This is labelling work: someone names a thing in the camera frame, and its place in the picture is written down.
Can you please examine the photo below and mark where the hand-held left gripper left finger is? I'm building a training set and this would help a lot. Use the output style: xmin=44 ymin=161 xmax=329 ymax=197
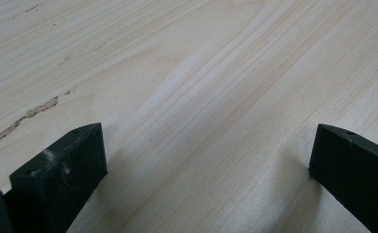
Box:
xmin=3 ymin=122 xmax=109 ymax=233

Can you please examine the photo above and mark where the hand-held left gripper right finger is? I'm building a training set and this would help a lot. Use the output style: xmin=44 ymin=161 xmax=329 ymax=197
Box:
xmin=308 ymin=123 xmax=378 ymax=233

